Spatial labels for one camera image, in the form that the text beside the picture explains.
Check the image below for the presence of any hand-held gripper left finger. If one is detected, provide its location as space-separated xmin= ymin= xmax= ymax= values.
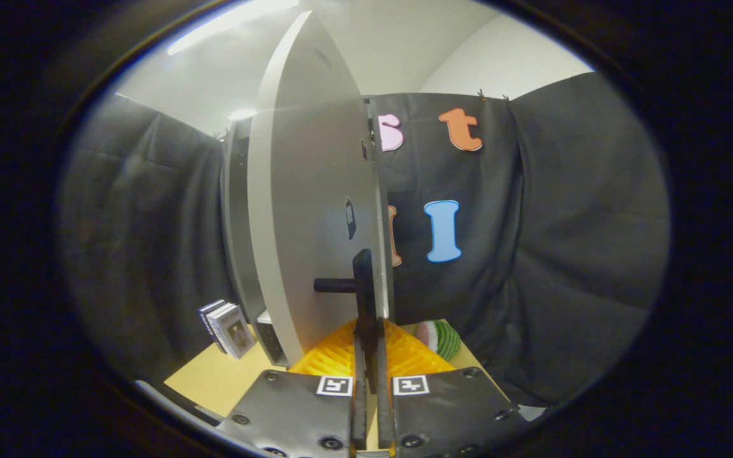
xmin=214 ymin=318 xmax=368 ymax=458

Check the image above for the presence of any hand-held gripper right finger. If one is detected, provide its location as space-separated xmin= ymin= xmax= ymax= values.
xmin=376 ymin=318 xmax=533 ymax=458

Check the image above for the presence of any white shoe cabinet door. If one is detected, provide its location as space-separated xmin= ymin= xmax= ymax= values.
xmin=247 ymin=10 xmax=396 ymax=389

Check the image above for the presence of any striped watermelon toy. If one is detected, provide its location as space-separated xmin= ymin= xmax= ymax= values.
xmin=414 ymin=320 xmax=463 ymax=362

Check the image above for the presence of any picture cover book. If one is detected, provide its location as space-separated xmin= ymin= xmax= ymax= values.
xmin=209 ymin=303 xmax=256 ymax=359

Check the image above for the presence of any black backdrop cloth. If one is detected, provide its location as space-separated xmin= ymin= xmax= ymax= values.
xmin=58 ymin=71 xmax=671 ymax=408

